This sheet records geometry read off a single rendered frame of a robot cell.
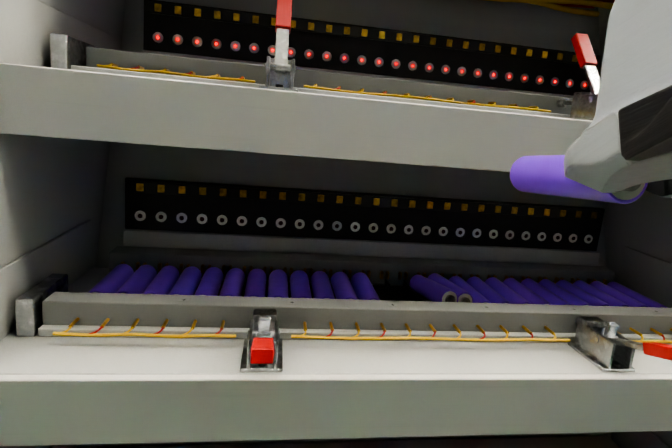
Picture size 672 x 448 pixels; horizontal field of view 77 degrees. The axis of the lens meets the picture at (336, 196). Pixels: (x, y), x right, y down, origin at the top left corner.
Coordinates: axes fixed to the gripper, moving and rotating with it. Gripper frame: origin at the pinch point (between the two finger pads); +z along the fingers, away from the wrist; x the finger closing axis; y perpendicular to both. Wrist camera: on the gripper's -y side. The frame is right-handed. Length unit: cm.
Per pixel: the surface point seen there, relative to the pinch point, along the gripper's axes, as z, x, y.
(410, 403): 16.7, 2.0, -12.2
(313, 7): 33.7, 9.0, 28.3
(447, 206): 31.1, -7.3, 4.4
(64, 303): 20.8, 26.4, -6.7
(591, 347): 18.0, -13.4, -8.4
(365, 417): 17.1, 5.0, -13.2
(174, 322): 21.2, 18.8, -7.8
